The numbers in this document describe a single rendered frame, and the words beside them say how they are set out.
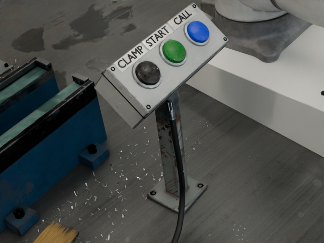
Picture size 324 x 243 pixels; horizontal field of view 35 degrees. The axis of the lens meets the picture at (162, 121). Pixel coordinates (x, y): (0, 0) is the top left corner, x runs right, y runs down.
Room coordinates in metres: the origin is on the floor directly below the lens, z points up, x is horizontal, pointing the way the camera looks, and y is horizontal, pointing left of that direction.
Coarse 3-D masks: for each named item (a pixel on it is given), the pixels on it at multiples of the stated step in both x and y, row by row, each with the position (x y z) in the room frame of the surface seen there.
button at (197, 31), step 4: (192, 24) 0.55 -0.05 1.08; (196, 24) 0.56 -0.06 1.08; (200, 24) 0.56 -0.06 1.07; (188, 28) 0.55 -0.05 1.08; (192, 28) 0.55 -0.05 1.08; (196, 28) 0.55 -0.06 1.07; (200, 28) 0.55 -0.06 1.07; (204, 28) 0.55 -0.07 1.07; (188, 32) 0.54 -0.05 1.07; (192, 32) 0.54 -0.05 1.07; (196, 32) 0.54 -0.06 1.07; (200, 32) 0.55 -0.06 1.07; (204, 32) 0.55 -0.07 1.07; (208, 32) 0.55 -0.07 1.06; (192, 36) 0.54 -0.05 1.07; (196, 36) 0.54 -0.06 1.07; (200, 36) 0.54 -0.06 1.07; (204, 36) 0.54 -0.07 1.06; (208, 36) 0.55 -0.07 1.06; (196, 40) 0.54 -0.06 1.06; (200, 40) 0.54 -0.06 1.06; (204, 40) 0.54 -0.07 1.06
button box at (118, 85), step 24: (168, 24) 0.55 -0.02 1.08; (144, 48) 0.51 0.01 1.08; (192, 48) 0.53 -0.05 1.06; (216, 48) 0.54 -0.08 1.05; (120, 72) 0.47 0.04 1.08; (168, 72) 0.49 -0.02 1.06; (192, 72) 0.50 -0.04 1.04; (120, 96) 0.46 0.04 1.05; (144, 96) 0.45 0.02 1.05; (168, 96) 0.47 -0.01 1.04
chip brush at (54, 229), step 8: (56, 224) 0.49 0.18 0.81; (48, 232) 0.48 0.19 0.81; (56, 232) 0.48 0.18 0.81; (64, 232) 0.47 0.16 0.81; (72, 232) 0.47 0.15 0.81; (40, 240) 0.47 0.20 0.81; (48, 240) 0.46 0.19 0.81; (56, 240) 0.46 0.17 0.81; (64, 240) 0.46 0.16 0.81; (72, 240) 0.46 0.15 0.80
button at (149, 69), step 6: (138, 66) 0.48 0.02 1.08; (144, 66) 0.48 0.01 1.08; (150, 66) 0.48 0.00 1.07; (156, 66) 0.49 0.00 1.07; (138, 72) 0.47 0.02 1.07; (144, 72) 0.47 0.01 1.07; (150, 72) 0.47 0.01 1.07; (156, 72) 0.48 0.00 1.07; (138, 78) 0.47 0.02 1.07; (144, 78) 0.47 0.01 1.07; (150, 78) 0.47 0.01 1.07; (156, 78) 0.47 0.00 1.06; (150, 84) 0.46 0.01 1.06
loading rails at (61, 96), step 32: (32, 64) 0.75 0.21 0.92; (0, 96) 0.68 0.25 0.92; (32, 96) 0.70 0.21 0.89; (64, 96) 0.65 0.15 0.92; (96, 96) 0.67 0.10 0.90; (0, 128) 0.65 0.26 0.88; (32, 128) 0.58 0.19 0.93; (64, 128) 0.61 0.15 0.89; (96, 128) 0.66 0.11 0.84; (0, 160) 0.53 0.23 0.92; (32, 160) 0.56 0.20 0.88; (64, 160) 0.60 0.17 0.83; (96, 160) 0.61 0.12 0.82; (0, 192) 0.51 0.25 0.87; (32, 192) 0.55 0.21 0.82; (0, 224) 0.50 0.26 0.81; (32, 224) 0.50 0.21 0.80
